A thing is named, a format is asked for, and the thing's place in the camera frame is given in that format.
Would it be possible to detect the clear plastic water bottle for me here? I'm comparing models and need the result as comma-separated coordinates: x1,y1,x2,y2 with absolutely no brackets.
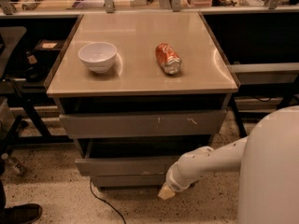
1,153,26,176

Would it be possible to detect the black shoe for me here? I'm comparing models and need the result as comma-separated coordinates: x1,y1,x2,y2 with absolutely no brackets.
0,203,42,224

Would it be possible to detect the white bowl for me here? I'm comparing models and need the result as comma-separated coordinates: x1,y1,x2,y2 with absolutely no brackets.
78,42,117,74

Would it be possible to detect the orange soda can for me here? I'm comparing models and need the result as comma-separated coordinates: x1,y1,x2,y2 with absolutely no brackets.
155,43,181,75

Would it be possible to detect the grey drawer cabinet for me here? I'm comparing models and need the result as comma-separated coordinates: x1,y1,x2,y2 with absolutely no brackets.
43,11,241,191

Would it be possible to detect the black floor cable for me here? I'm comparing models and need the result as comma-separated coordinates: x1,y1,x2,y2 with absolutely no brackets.
89,179,127,224

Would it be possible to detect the grey bottom drawer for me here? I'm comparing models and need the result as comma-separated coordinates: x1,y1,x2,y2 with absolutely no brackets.
91,175,165,188

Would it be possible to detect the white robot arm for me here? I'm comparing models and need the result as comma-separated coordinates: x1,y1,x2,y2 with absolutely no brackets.
158,105,299,224

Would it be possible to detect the grey drawer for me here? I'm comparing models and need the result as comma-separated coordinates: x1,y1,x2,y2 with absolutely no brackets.
91,175,165,188
75,134,211,176
59,110,227,139

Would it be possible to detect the grey top drawer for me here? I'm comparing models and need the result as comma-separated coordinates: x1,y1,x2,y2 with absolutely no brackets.
59,110,227,139

